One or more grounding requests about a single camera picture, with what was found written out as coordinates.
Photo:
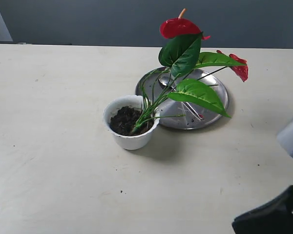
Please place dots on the white scalloped plastic pot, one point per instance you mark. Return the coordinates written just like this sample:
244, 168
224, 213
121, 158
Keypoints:
128, 142

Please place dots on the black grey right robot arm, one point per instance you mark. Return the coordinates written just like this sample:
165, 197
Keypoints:
276, 216

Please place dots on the stainless steel spork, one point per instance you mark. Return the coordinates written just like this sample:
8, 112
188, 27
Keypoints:
168, 86

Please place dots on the artificial red anthurium plant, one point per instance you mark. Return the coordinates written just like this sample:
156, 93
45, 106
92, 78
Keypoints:
182, 55

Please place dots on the dark soil in pot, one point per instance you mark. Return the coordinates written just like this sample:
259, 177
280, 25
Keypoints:
124, 121

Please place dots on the round stainless steel plate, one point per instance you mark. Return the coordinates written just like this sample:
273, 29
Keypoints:
183, 115

